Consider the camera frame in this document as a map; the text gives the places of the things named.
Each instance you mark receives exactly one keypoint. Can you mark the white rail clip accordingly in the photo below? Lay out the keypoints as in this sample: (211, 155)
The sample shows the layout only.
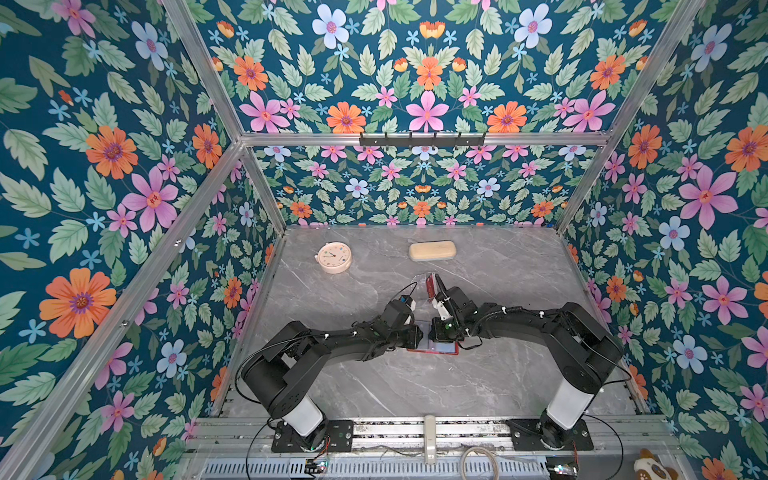
(430, 439)

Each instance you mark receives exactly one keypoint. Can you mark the aluminium front rail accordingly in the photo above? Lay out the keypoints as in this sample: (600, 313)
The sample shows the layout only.
(609, 435)

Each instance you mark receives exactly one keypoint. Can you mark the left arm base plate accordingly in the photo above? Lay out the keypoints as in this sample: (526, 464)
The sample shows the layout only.
(329, 436)

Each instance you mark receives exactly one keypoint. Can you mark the pink round alarm clock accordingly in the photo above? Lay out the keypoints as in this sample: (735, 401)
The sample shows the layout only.
(334, 257)

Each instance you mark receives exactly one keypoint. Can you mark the black hook bar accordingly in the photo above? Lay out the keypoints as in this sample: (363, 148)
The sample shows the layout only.
(436, 139)

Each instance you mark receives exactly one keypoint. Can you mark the red leather card holder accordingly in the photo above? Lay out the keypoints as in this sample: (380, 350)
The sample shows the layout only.
(427, 345)

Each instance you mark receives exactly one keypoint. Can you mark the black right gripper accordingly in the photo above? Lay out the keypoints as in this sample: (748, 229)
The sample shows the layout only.
(437, 335)

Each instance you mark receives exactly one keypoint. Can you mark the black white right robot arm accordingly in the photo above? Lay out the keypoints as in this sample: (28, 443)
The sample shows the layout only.
(584, 351)

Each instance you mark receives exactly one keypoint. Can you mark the beige glasses case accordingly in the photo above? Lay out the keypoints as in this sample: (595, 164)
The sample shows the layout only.
(432, 251)

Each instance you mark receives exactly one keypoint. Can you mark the plush panda toy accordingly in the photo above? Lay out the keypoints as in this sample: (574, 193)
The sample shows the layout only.
(649, 467)

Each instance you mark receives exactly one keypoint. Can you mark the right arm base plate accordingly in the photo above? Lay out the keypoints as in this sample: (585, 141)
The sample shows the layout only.
(530, 434)

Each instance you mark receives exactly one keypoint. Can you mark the clear acrylic card stand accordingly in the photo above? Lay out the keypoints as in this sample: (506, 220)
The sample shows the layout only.
(434, 285)

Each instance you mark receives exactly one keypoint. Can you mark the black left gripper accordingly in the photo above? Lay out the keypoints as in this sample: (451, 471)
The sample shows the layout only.
(416, 337)

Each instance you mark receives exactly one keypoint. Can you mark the white vent grille strip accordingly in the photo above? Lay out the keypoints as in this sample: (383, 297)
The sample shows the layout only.
(473, 467)

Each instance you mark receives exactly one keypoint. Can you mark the cards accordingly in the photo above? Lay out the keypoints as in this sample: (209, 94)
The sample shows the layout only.
(430, 288)

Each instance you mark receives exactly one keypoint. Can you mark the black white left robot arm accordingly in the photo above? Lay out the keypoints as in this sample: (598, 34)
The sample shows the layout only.
(281, 373)

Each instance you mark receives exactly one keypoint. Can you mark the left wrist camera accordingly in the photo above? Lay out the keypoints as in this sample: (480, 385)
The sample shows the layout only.
(408, 301)

